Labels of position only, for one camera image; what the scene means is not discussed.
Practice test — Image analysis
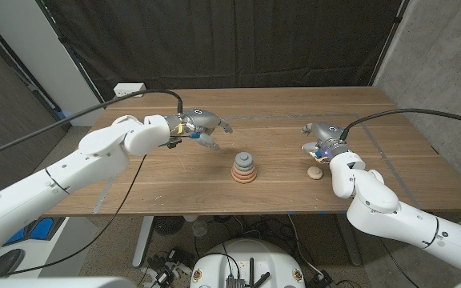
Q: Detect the black floor power strip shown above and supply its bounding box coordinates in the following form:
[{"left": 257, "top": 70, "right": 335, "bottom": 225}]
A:
[{"left": 306, "top": 270, "right": 338, "bottom": 288}]

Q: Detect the white power strip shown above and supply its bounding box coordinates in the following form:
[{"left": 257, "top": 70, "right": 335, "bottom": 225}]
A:
[{"left": 113, "top": 82, "right": 147, "bottom": 98}]

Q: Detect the coral red toy ring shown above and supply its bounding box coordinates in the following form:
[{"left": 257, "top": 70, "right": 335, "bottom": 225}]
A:
[{"left": 231, "top": 170, "right": 258, "bottom": 181}]

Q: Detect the large orange toy ring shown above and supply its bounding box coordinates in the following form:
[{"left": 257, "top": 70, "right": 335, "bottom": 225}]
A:
[{"left": 230, "top": 174, "right": 258, "bottom": 185}]

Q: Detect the clear plastic cup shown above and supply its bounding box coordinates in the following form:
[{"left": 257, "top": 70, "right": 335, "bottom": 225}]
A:
[{"left": 192, "top": 218, "right": 209, "bottom": 238}]

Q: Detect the grey tape outline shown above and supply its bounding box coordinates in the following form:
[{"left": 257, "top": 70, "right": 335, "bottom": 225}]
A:
[{"left": 92, "top": 113, "right": 423, "bottom": 214}]

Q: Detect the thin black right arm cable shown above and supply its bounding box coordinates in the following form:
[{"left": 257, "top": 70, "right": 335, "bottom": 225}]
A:
[{"left": 378, "top": 238, "right": 414, "bottom": 288}]

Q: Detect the black floor fan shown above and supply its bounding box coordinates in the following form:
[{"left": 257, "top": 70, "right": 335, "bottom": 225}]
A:
[{"left": 153, "top": 215, "right": 186, "bottom": 236}]

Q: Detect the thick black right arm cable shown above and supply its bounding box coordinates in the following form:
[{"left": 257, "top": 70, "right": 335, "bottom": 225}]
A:
[{"left": 340, "top": 108, "right": 461, "bottom": 142}]

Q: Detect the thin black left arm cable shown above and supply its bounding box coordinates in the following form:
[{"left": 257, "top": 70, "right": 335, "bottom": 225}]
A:
[{"left": 8, "top": 154, "right": 148, "bottom": 276}]

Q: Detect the black backdrop curtain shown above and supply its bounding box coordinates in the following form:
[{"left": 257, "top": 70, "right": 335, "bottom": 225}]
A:
[{"left": 40, "top": 0, "right": 410, "bottom": 106}]

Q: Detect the small blue-grey toy ring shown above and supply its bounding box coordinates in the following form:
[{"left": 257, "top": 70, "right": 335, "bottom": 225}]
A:
[{"left": 235, "top": 151, "right": 255, "bottom": 168}]

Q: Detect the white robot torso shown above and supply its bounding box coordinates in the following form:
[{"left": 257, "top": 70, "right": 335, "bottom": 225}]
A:
[{"left": 0, "top": 276, "right": 138, "bottom": 288}]

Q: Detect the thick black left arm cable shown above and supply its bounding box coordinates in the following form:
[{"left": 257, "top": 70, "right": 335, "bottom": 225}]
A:
[{"left": 0, "top": 89, "right": 184, "bottom": 164}]

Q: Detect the dusty pink toy ring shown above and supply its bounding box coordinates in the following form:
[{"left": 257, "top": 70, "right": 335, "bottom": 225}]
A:
[{"left": 232, "top": 166, "right": 257, "bottom": 177}]

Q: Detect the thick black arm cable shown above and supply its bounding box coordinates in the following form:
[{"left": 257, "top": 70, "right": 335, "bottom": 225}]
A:
[
  {"left": 340, "top": 108, "right": 461, "bottom": 142},
  {"left": 0, "top": 89, "right": 184, "bottom": 164}
]

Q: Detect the white table leg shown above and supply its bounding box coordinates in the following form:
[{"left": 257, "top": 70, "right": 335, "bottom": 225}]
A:
[{"left": 132, "top": 215, "right": 155, "bottom": 268}]

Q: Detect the black power adapter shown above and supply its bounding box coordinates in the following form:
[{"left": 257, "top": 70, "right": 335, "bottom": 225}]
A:
[{"left": 155, "top": 270, "right": 172, "bottom": 286}]

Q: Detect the black blue foot pedal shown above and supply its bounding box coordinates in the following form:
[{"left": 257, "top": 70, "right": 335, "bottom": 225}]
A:
[{"left": 4, "top": 217, "right": 66, "bottom": 247}]

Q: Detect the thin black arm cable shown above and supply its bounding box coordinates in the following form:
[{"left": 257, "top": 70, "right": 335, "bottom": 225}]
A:
[
  {"left": 8, "top": 154, "right": 148, "bottom": 276},
  {"left": 378, "top": 238, "right": 414, "bottom": 288}
]

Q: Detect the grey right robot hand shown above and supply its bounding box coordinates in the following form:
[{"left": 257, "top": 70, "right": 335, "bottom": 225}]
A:
[{"left": 300, "top": 122, "right": 354, "bottom": 165}]

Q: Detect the grey table leg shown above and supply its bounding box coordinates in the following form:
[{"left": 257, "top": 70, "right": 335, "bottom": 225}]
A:
[{"left": 336, "top": 214, "right": 363, "bottom": 267}]

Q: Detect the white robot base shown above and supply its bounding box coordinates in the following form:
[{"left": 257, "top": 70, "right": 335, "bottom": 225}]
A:
[{"left": 190, "top": 238, "right": 307, "bottom": 288}]

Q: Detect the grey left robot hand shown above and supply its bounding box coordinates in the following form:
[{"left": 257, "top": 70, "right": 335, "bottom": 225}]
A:
[{"left": 164, "top": 108, "right": 234, "bottom": 152}]

